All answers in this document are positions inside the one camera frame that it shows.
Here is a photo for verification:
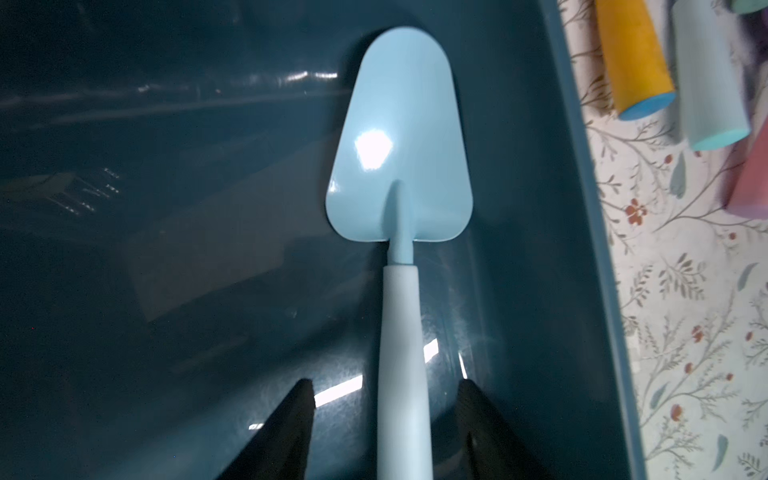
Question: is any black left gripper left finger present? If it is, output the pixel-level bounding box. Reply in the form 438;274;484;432
219;379;316;480

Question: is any purple shovel pink handle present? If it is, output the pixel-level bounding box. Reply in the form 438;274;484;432
726;121;768;220

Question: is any light blue shovel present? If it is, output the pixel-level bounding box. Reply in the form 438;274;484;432
729;0;768;15
672;1;751;151
325;27;473;479

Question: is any yellow toy shovel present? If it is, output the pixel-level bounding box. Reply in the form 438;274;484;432
595;0;676;121

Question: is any teal plastic storage tray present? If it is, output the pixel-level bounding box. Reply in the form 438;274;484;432
1;1;646;479

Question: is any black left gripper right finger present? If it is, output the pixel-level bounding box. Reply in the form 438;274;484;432
455;379;549;479

